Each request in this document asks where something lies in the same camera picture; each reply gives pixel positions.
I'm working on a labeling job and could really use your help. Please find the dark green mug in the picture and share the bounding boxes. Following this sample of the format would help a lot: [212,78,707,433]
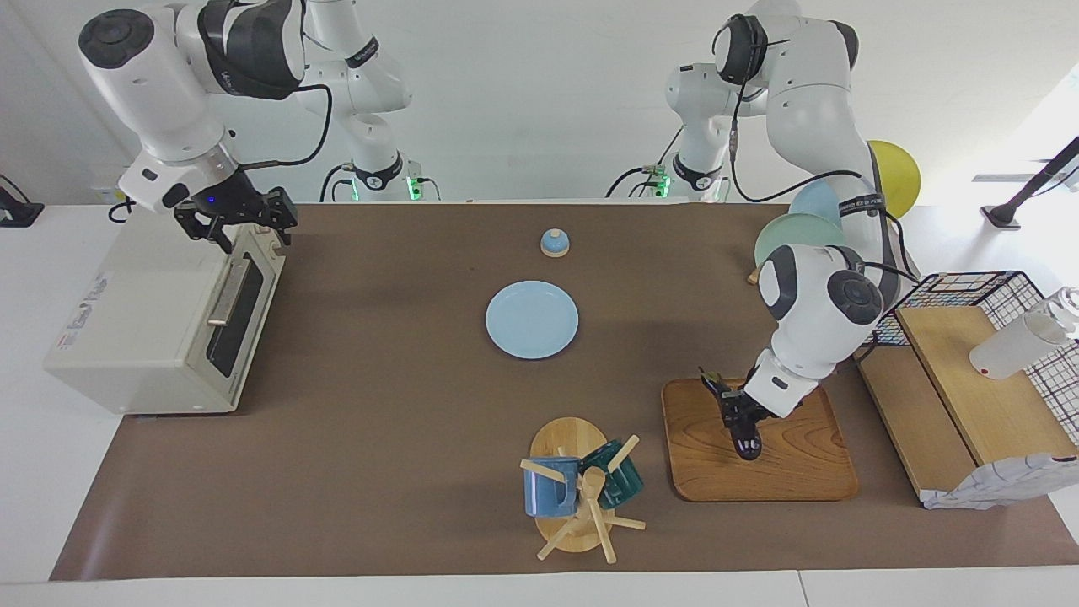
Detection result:
[580,438,645,510]

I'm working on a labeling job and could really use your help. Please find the blue mug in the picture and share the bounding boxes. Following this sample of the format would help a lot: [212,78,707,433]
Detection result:
[523,456,583,519]

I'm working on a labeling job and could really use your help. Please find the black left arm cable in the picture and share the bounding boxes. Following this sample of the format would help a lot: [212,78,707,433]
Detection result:
[727,80,921,281]

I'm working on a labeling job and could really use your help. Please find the cream toaster oven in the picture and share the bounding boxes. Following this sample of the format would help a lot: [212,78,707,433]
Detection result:
[44,195,288,416]

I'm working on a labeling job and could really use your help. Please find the white power strip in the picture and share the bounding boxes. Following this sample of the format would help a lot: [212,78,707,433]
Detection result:
[88,180,136,208]

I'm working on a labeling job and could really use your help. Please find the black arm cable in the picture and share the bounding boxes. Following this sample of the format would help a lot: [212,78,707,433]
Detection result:
[727,80,921,281]
[239,82,336,175]

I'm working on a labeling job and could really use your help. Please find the black wire basket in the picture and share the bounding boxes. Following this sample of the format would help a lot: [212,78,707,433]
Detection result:
[849,271,1079,441]

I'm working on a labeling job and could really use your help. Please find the dark purple eggplant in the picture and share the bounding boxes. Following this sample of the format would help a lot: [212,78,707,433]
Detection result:
[699,367,765,462]

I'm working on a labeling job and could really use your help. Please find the rectangular wooden tray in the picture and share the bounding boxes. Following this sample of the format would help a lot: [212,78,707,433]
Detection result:
[660,378,860,504]

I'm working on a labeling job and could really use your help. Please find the wooden mug tree stand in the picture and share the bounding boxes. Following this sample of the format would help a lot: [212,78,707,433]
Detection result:
[519,416,648,565]

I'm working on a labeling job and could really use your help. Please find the black stand leg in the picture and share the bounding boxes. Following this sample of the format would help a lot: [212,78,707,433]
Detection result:
[981,135,1079,231]

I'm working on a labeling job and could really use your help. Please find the wooden wire shelf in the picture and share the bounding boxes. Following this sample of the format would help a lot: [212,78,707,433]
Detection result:
[850,304,1079,499]

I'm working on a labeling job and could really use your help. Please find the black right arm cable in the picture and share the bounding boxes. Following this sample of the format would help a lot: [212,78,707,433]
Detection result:
[239,82,336,175]

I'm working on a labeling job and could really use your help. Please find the light green plate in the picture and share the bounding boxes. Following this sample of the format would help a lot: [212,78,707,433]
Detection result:
[753,212,849,271]

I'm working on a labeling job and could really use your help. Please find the black table mount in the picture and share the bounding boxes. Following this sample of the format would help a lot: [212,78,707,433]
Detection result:
[0,174,46,229]

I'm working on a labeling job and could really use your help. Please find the brown table mat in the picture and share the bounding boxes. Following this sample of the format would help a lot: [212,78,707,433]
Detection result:
[49,202,1079,583]

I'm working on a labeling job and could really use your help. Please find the glass oven door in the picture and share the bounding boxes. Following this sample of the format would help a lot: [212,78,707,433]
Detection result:
[204,225,287,405]

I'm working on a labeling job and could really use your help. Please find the white cup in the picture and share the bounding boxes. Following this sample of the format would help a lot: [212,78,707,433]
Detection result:
[969,286,1079,381]

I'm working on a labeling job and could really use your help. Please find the light blue plate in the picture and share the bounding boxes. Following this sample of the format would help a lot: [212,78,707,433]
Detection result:
[789,179,845,223]
[485,280,581,361]

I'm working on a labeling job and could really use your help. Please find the yellow plate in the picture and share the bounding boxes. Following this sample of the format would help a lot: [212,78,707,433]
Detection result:
[866,139,923,221]

